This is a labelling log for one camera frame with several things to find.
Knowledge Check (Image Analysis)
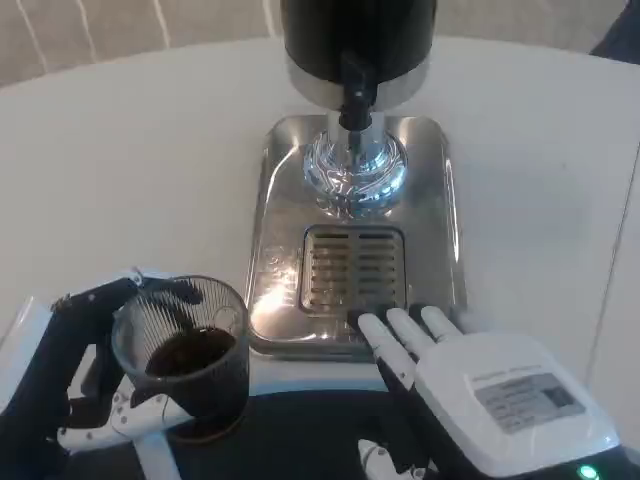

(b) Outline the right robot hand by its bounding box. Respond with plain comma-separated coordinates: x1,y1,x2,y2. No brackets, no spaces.
348,303,625,480

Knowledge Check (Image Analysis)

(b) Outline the clear ribbed glass cup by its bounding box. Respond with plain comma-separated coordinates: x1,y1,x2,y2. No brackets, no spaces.
110,274,252,442

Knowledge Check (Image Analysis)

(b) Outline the black and white robot torso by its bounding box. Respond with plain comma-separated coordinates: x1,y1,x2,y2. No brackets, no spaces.
134,349,436,480

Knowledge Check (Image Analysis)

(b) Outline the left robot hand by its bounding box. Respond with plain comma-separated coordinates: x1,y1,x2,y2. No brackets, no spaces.
0,266,204,480

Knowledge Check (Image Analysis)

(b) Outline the person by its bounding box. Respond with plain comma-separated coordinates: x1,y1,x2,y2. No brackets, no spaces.
588,18,640,60

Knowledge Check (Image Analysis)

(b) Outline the slotted steel drain grid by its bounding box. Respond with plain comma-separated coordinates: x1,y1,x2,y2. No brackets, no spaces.
298,223,409,314

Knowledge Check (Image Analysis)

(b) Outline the steel drip tray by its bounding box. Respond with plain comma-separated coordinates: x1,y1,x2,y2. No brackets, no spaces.
245,114,469,357

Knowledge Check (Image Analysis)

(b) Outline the black drink dispenser steel base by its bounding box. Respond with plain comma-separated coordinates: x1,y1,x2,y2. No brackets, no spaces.
278,0,434,219

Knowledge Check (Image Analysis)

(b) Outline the black dispenser tap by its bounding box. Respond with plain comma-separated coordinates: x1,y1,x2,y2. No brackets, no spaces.
338,50,377,132

